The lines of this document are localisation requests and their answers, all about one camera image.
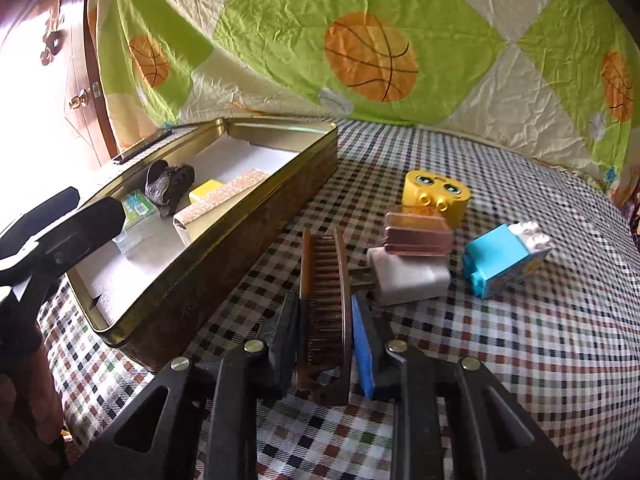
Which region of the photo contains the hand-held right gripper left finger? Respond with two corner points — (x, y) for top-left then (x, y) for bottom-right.
(65, 290), (301, 480)

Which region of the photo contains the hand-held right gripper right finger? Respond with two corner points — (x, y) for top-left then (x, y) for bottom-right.
(350, 292), (581, 480)

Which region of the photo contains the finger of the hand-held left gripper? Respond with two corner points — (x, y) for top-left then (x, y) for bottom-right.
(30, 197), (127, 281)
(0, 186), (81, 246)

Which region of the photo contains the clear container with green label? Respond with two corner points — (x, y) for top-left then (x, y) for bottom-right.
(112, 189), (161, 256)

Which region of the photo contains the brown comb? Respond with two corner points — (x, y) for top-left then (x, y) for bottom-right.
(296, 226), (354, 407)

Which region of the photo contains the gold tin box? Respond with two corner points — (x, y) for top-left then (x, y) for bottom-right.
(65, 116), (340, 373)

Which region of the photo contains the white charger plug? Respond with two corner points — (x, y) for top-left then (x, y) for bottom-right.
(352, 246), (452, 307)

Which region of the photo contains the dark cloth item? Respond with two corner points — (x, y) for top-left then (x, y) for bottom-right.
(145, 160), (196, 221)

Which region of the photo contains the yellow cube block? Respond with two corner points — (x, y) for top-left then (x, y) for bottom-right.
(189, 179), (226, 206)

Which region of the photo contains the pink transparent box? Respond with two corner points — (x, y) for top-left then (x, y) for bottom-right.
(384, 204), (455, 261)

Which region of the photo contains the white and gold box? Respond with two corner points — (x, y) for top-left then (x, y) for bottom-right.
(172, 169), (271, 246)

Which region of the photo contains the blue toy brick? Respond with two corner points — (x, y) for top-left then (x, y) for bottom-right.
(461, 223), (528, 300)

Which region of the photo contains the yellow toy brick with eyes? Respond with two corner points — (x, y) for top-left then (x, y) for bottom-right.
(403, 170), (472, 228)

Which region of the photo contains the white toy brick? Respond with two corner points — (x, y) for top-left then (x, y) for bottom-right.
(507, 220), (553, 281)

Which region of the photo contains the person's left hand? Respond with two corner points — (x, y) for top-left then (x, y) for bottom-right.
(0, 345), (68, 446)

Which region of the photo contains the wooden door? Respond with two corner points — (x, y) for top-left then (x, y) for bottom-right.
(0, 0), (121, 181)

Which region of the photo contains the dark flat bar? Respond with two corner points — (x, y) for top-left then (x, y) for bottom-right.
(111, 127), (173, 166)

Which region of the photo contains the red door decoration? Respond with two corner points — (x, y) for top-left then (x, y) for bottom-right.
(39, 0), (68, 63)

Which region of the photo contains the basketball print bed sheet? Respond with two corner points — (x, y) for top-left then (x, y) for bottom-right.
(85, 0), (640, 201)

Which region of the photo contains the brass door handle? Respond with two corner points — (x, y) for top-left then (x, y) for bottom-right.
(69, 87), (103, 111)

